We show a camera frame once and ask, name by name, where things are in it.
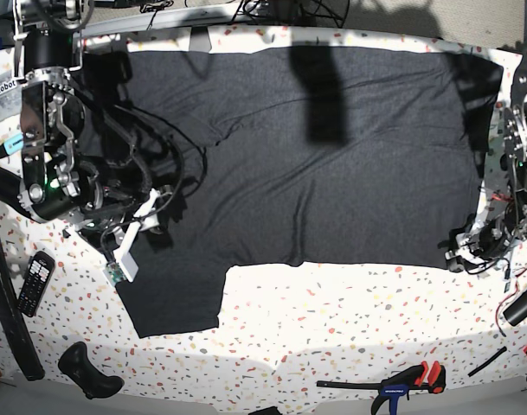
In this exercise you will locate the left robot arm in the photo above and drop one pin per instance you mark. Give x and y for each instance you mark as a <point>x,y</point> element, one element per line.
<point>514,144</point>

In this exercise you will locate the long black tube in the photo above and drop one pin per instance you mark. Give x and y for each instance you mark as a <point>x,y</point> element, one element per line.
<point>15,328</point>

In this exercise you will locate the clear LeRobot parts box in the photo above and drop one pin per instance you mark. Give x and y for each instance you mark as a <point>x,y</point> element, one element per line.
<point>10,96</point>

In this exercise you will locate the dark grey T-shirt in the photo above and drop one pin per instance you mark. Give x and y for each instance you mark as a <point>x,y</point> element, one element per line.
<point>294,155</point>

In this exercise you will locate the small black rod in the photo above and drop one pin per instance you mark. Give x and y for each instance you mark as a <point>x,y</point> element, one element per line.
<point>488,362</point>

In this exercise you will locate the turquoise highlighter pen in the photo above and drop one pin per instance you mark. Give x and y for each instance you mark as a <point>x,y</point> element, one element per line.
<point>11,145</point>

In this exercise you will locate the black folded cloth strip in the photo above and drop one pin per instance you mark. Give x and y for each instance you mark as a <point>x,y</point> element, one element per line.
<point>9,190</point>

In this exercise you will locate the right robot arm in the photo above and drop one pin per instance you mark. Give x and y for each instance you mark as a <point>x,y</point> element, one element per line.
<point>107,203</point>

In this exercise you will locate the black blue bar clamp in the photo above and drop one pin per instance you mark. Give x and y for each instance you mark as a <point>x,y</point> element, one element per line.
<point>416,378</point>

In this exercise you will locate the black game controller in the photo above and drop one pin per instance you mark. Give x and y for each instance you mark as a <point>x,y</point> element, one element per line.
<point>74,363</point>

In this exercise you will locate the grey monitor stand base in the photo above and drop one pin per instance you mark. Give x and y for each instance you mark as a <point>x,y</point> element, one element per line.
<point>200,40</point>

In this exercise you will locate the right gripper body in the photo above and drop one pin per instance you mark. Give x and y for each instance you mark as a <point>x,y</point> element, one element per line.
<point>120,265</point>

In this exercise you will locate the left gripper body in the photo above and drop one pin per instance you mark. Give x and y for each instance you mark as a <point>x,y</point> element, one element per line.
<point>481,246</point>

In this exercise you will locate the black TV remote control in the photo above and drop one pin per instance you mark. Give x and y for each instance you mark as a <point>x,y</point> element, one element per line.
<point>40,269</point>

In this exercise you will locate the black cylinder right edge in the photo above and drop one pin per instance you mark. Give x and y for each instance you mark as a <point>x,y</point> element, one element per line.
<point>516,312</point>

